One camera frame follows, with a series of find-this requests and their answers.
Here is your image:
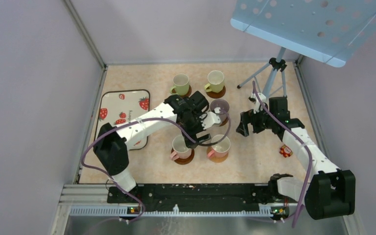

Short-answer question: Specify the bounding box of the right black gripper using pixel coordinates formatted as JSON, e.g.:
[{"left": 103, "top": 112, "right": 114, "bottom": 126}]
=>
[{"left": 236, "top": 104, "right": 276, "bottom": 137}]

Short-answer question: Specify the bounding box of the blue perforated music stand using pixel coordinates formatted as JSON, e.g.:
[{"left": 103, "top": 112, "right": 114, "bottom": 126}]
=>
[{"left": 230, "top": 0, "right": 376, "bottom": 68}]

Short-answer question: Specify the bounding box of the brown coaster two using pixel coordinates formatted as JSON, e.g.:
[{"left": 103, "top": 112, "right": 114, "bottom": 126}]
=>
[{"left": 206, "top": 86, "right": 226, "bottom": 99}]

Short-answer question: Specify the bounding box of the red small toy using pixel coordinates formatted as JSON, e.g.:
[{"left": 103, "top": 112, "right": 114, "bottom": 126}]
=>
[{"left": 279, "top": 145, "right": 293, "bottom": 158}]

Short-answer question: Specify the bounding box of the brown coaster five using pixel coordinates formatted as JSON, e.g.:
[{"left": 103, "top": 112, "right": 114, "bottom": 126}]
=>
[{"left": 170, "top": 149, "right": 195, "bottom": 165}]

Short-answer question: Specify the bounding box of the green cup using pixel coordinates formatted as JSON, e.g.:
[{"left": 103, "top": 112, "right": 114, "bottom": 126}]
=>
[
  {"left": 170, "top": 73, "right": 189, "bottom": 96},
  {"left": 204, "top": 70, "right": 225, "bottom": 93}
]

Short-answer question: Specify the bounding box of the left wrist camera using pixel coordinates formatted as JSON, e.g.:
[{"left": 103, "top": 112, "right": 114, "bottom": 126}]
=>
[{"left": 199, "top": 112, "right": 222, "bottom": 130}]

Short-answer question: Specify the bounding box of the strawberry print tray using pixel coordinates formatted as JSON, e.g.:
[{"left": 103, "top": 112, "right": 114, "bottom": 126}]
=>
[{"left": 94, "top": 89, "right": 150, "bottom": 139}]

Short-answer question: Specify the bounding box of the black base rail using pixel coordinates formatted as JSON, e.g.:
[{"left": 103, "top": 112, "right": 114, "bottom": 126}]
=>
[{"left": 107, "top": 183, "right": 294, "bottom": 212}]

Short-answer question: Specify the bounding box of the silver tripod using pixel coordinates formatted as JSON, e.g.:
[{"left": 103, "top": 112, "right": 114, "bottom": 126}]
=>
[{"left": 237, "top": 47, "right": 287, "bottom": 97}]

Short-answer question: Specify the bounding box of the light wooden coaster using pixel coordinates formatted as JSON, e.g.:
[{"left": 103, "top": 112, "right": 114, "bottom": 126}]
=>
[{"left": 207, "top": 145, "right": 230, "bottom": 163}]

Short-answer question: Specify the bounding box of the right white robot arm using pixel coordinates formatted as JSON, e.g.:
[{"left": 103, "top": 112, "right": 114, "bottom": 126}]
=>
[{"left": 236, "top": 93, "right": 356, "bottom": 220}]

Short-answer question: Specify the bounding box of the purple cup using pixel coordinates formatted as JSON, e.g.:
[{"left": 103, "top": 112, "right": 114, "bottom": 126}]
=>
[{"left": 210, "top": 99, "right": 230, "bottom": 126}]

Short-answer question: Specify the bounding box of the pink cup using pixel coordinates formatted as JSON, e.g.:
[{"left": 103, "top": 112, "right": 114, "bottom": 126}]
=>
[
  {"left": 170, "top": 135, "right": 192, "bottom": 161},
  {"left": 207, "top": 134, "right": 231, "bottom": 159}
]

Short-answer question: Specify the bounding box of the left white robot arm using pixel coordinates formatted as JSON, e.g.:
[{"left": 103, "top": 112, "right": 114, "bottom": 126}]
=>
[{"left": 93, "top": 91, "right": 221, "bottom": 202}]

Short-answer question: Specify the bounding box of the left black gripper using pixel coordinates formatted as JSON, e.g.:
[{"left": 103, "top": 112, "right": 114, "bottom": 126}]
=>
[{"left": 180, "top": 111, "right": 211, "bottom": 148}]

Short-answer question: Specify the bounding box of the brown coaster four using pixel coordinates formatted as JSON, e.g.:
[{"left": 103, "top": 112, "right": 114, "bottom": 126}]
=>
[{"left": 220, "top": 117, "right": 228, "bottom": 126}]

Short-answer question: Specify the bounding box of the brown coaster one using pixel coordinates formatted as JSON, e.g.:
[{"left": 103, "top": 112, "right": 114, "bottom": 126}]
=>
[{"left": 170, "top": 85, "right": 192, "bottom": 97}]

